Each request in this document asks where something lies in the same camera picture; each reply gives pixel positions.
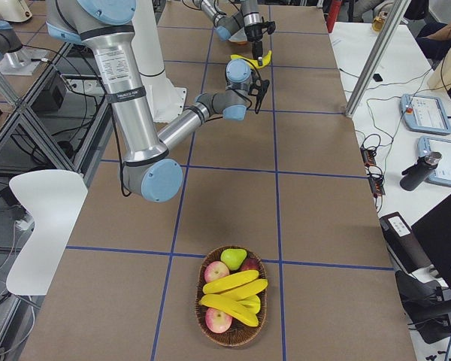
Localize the white chair back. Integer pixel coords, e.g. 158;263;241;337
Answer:
6;169;88;296

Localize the blue teach pendant near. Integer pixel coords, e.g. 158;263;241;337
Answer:
417;135;451;187

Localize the green pear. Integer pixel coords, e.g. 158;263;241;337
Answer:
220;248;247;271

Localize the grey metal frame post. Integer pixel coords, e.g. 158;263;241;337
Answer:
344;0;410;118

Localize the yellow banana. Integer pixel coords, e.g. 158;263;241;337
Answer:
198;294;259;327
202;270;259;294
238;295;261;314
220;278;268;301
230;50;272;69

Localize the grey square plate orange rim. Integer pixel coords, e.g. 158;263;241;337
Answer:
229;29;248;45

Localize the pink apple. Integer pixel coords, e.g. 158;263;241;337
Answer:
205;308;232;334
204;261;230;283

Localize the pink apple upper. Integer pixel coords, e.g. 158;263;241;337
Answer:
204;261;230;283

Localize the dark red apple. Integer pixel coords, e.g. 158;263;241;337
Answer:
240;258;260;272

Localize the brown paper table cover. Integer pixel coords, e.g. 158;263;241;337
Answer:
21;6;416;360

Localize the black monitor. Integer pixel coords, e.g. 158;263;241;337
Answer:
412;194;451;289

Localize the blue teach pendant far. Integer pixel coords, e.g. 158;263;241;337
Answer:
400;94;451;135

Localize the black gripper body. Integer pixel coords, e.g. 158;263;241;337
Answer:
244;21;276;42

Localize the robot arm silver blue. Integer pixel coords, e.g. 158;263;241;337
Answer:
47;1;275;202
182;0;276;68

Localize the blue teach pendant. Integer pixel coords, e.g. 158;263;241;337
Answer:
400;94;451;135
417;135;451;187

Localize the pink apple lower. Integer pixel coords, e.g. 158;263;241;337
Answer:
205;308;232;334

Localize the brown wicker fruit basket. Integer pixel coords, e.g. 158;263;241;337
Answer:
195;245;268;347

